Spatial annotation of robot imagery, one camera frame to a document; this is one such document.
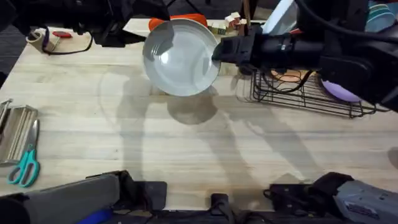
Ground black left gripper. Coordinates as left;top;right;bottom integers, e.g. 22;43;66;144
73;0;171;48

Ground pale grey round plate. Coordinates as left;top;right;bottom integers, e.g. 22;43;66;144
142;17;222;97

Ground orange plate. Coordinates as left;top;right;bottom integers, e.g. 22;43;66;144
270;68;315;83

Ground purple plate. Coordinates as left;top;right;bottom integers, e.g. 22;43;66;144
321;79;363;103

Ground heap of toy blocks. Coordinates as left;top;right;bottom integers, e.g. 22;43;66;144
207;11;249;35

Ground brown wooden stick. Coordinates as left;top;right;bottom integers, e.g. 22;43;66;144
241;0;252;35

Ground orange zip bag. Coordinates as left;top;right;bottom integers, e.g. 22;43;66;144
148;13;208;32

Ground pale blue flat board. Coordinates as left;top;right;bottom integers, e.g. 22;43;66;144
262;0;300;35

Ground small red tool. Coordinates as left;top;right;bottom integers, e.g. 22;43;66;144
52;30;73;39

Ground roll of tape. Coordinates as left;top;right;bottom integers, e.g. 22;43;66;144
25;29;48;52

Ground teal striped object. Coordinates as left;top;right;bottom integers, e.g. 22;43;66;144
364;0;396;33

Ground grey metal box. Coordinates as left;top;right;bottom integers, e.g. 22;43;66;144
0;98;39;167

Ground thin black cable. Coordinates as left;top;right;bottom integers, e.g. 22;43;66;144
41;26;94;57

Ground black wire dish rack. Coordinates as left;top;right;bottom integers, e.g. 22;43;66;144
250;67;389;119

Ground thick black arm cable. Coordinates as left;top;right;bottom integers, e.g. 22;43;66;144
294;0;398;45

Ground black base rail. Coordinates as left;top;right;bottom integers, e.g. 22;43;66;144
111;192;315;224

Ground teal handled scissors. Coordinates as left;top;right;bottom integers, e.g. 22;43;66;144
6;119;41;189

